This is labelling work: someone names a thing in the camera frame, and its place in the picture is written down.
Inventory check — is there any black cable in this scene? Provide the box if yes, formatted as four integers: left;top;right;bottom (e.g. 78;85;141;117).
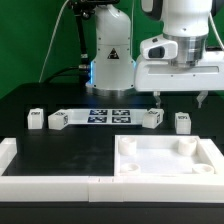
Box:
44;66;88;84

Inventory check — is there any white U-shaped fence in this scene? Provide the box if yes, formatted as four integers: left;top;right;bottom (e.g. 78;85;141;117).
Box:
0;138;224;203

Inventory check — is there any white cable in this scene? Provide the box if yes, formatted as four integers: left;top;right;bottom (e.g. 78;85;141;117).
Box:
38;3;70;84

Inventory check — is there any white square tabletop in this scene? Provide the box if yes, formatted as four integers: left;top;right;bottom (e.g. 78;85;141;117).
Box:
114;135;215;176

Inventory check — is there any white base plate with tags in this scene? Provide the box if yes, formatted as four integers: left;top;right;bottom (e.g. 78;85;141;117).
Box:
56;108;149;127

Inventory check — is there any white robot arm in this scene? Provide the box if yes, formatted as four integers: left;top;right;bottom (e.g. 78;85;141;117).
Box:
86;0;224;104

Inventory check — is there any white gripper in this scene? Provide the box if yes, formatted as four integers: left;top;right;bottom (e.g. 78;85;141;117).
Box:
135;34;224;108

